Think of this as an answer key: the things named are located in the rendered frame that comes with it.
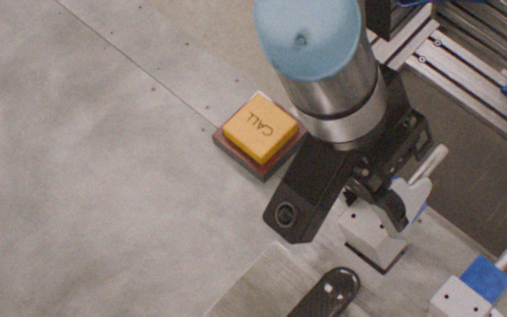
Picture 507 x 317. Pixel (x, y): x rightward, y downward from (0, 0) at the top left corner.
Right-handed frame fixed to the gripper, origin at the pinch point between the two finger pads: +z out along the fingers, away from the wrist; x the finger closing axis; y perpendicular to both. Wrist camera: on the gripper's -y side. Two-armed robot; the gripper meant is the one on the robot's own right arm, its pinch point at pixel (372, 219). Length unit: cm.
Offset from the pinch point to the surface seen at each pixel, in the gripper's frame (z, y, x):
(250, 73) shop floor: 89, 29, 79
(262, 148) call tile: 7.9, 1.1, 19.0
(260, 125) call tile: 7.9, 3.1, 21.1
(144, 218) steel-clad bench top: 8.8, -13.0, 24.8
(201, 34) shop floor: 87, 29, 93
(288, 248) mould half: 3.1, -6.8, 6.4
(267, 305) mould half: 3.1, -12.6, 4.0
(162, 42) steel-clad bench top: 9.2, 4.7, 39.9
